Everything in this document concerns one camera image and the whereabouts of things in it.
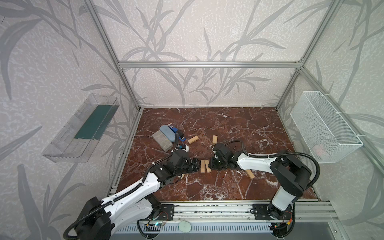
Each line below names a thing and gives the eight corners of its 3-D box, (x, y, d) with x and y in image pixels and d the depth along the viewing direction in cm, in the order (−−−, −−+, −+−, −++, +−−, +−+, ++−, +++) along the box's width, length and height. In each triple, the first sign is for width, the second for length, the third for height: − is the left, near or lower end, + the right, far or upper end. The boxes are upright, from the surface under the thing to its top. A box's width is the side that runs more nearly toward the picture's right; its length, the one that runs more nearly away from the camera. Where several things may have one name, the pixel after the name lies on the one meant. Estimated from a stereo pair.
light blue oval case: (159, 130, 109) (158, 127, 106) (165, 126, 112) (164, 122, 109) (172, 143, 102) (171, 140, 99) (178, 138, 105) (178, 135, 102)
